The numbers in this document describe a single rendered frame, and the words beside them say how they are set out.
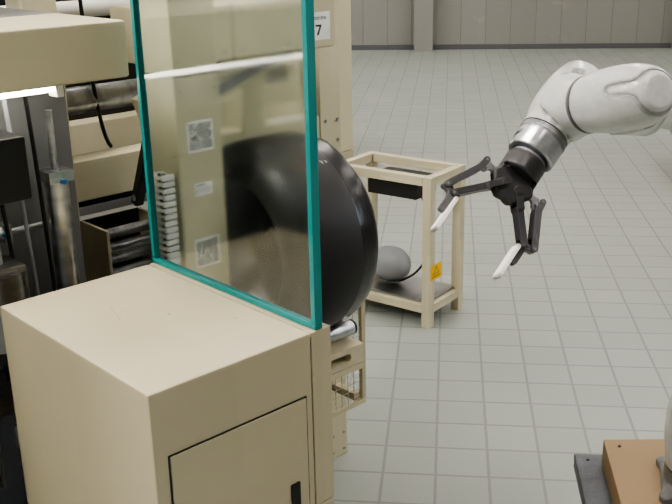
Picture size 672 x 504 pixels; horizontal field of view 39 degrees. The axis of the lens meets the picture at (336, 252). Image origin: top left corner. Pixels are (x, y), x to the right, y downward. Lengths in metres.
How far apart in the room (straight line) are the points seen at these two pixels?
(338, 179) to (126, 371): 0.99
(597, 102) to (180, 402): 0.85
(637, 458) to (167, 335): 1.25
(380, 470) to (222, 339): 2.07
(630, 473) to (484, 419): 1.74
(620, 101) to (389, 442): 2.55
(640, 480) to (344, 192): 1.00
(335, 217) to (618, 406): 2.22
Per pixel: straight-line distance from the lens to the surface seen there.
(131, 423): 1.66
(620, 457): 2.51
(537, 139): 1.71
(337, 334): 2.66
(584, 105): 1.67
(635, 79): 1.62
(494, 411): 4.20
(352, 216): 2.45
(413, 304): 4.97
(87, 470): 1.89
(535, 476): 3.77
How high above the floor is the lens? 1.98
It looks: 19 degrees down
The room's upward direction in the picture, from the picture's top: 1 degrees counter-clockwise
